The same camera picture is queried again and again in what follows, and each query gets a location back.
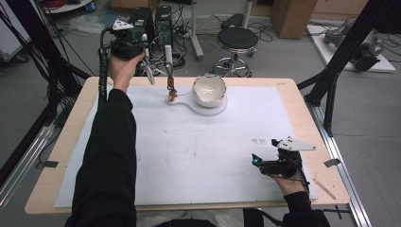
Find red and brown small object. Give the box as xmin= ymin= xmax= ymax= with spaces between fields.
xmin=166 ymin=78 xmax=179 ymax=102

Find black corrugated cable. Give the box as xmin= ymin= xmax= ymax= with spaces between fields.
xmin=97 ymin=27 xmax=113 ymax=109

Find person's right hand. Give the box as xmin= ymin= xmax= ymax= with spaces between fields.
xmin=270 ymin=169 xmax=309 ymax=197

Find cardboard box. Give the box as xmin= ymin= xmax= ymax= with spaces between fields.
xmin=270 ymin=0 xmax=319 ymax=41

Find aluminium rail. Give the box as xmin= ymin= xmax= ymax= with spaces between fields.
xmin=306 ymin=101 xmax=374 ymax=227
xmin=0 ymin=123 xmax=55 ymax=210

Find white eggshell-shaped bowl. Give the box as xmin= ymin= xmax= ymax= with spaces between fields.
xmin=191 ymin=74 xmax=228 ymax=108

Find person's lap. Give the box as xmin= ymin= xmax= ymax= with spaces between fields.
xmin=136 ymin=208 xmax=285 ymax=227

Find thin black cable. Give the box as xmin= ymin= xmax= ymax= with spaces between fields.
xmin=291 ymin=156 xmax=312 ymax=194

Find grey metal table leg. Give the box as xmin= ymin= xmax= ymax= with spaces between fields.
xmin=188 ymin=0 xmax=205 ymax=61

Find black round stool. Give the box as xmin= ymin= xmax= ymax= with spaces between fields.
xmin=213 ymin=26 xmax=260 ymax=79

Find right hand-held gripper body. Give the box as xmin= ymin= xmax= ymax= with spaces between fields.
xmin=259 ymin=135 xmax=317 ymax=178

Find person's left hand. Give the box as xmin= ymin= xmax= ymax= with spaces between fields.
xmin=108 ymin=51 xmax=147 ymax=94

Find white paddle-shaped board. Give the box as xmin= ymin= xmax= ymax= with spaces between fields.
xmin=165 ymin=91 xmax=229 ymax=117

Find black cross tape mark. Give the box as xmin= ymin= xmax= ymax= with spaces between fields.
xmin=323 ymin=204 xmax=349 ymax=220

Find black computer tower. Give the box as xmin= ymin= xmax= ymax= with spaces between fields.
xmin=127 ymin=7 xmax=156 ymax=44
xmin=154 ymin=5 xmax=174 ymax=49

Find wooden stick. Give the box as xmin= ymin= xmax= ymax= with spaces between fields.
xmin=313 ymin=177 xmax=338 ymax=201

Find black metal frame stand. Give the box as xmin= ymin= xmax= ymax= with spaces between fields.
xmin=297 ymin=0 xmax=401 ymax=138
xmin=0 ymin=0 xmax=93 ymax=187

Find white foam mat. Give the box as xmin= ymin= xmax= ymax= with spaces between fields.
xmin=53 ymin=84 xmax=319 ymax=209

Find clear plastic bag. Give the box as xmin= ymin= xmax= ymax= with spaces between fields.
xmin=66 ymin=13 xmax=111 ymax=35

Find white floor board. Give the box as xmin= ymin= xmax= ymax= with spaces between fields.
xmin=306 ymin=24 xmax=397 ymax=74

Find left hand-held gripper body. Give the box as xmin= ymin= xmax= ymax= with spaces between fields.
xmin=109 ymin=18 xmax=149 ymax=61

